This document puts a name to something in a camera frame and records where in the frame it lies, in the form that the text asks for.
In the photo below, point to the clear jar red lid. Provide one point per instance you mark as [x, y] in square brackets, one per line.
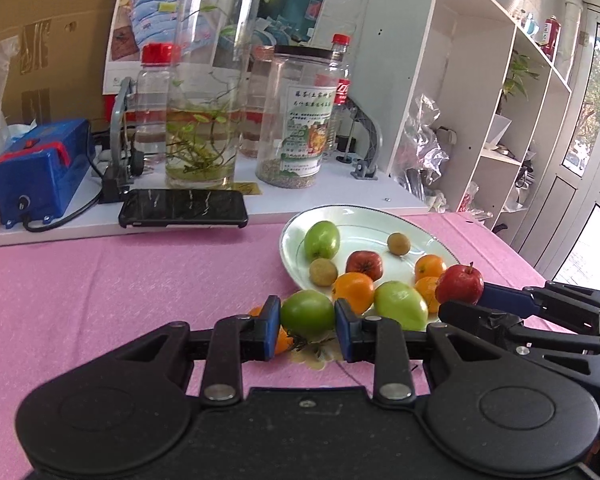
[151, 96]

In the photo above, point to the pink tablecloth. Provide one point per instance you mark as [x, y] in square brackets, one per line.
[65, 303]

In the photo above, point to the bedding poster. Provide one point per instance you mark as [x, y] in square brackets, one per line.
[139, 22]

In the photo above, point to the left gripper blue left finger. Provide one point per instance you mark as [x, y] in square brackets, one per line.
[261, 332]

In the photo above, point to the crumpled clear plastic bag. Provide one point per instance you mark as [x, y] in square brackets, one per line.
[419, 159]

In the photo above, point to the small green fruit back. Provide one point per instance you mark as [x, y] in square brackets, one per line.
[308, 314]

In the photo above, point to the cola bottle red cap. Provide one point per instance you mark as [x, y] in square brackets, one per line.
[340, 46]

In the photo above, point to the brown kiwi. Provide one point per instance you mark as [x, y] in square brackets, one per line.
[323, 272]
[399, 244]

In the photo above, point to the blue electric box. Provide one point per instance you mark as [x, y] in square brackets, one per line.
[40, 172]

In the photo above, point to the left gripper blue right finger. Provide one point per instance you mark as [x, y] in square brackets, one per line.
[356, 337]

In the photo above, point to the clear jar with label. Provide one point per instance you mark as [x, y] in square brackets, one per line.
[301, 90]

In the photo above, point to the white raised board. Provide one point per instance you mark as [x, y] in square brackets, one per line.
[334, 186]

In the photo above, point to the white shelf unit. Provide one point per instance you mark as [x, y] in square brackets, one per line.
[496, 91]

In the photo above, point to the orange top mandarin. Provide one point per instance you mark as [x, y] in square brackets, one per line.
[284, 342]

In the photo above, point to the large red apple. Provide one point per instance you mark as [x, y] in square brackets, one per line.
[366, 262]

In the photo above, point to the small red apple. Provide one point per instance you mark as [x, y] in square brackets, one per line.
[461, 282]

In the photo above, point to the cardboard box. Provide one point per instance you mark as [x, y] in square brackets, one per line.
[59, 68]

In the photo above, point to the black smartphone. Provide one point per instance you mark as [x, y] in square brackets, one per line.
[145, 208]

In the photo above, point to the large orange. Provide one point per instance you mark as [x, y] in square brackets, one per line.
[357, 288]

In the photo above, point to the white oval plate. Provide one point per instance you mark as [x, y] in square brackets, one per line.
[360, 229]

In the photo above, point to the glass vase with plant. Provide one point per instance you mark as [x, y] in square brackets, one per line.
[207, 92]

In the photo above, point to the large green oval apple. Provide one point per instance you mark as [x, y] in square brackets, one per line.
[322, 241]

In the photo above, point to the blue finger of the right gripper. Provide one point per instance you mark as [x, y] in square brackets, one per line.
[466, 317]
[510, 300]

